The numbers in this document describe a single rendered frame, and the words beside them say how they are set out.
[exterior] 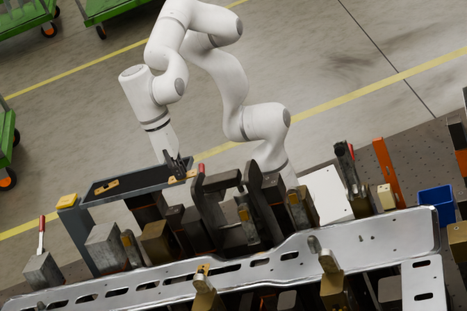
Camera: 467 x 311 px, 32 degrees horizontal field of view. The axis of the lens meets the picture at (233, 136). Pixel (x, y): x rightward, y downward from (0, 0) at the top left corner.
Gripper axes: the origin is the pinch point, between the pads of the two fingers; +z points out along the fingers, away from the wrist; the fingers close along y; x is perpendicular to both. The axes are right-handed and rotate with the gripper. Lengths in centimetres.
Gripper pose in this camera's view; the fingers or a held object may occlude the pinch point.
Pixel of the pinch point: (178, 169)
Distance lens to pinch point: 227.5
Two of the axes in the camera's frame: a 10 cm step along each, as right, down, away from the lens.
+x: 9.3, -3.0, -1.9
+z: 3.5, 8.3, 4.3
